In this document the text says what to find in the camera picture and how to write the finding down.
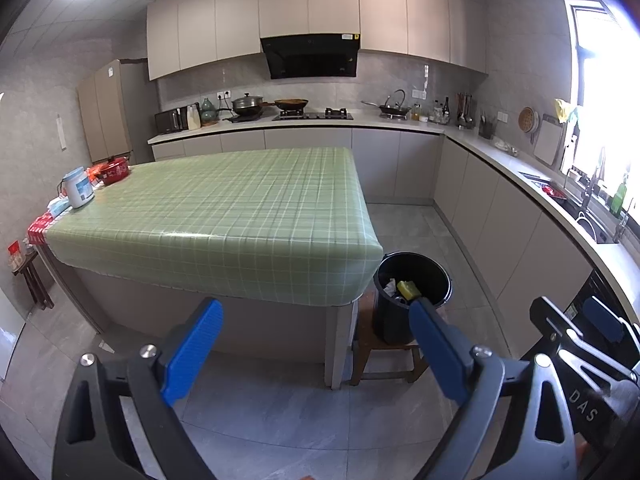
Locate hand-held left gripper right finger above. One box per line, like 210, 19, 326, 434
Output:
408, 297, 581, 480

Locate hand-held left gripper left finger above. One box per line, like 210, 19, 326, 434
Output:
51, 297, 224, 480

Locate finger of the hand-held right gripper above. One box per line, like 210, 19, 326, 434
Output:
530, 296, 640, 396
582, 296, 640, 361

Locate black trash bin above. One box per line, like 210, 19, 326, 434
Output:
372, 252, 452, 346

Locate black built-in oven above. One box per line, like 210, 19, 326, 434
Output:
520, 267, 640, 361

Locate wooden stool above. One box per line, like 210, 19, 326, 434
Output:
349, 290, 431, 386

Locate green dish soap bottle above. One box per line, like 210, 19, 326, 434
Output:
611, 175, 630, 218

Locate metal sink faucet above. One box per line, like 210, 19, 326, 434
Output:
580, 147, 608, 211

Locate green checked tablecloth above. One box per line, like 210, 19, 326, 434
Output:
44, 147, 385, 306

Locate white cutting board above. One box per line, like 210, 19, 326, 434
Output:
532, 115, 566, 167

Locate dark wooden side table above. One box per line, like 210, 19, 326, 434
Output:
10, 250, 55, 311

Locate red enamel pot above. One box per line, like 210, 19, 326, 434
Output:
89, 156, 132, 186

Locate red printed packet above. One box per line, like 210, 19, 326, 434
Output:
27, 212, 56, 246

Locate white jar with blue label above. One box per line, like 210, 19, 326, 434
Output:
62, 167, 96, 209

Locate utensil holder with utensils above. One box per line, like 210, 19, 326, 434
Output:
456, 92, 475, 128

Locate bright window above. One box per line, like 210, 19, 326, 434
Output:
560, 0, 640, 241

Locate black microwave oven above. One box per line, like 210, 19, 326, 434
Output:
154, 106, 190, 134

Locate black frying pan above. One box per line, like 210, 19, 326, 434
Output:
361, 100, 413, 117

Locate grey pot with lid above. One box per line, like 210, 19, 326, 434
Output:
231, 92, 264, 116

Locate beige refrigerator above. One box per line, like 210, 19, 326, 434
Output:
76, 59, 151, 163

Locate black gas hob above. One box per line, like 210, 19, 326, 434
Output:
272, 108, 354, 121

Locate black range hood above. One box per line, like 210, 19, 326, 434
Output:
260, 33, 361, 80

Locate beige upper cabinets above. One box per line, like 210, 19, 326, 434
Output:
146, 0, 488, 81

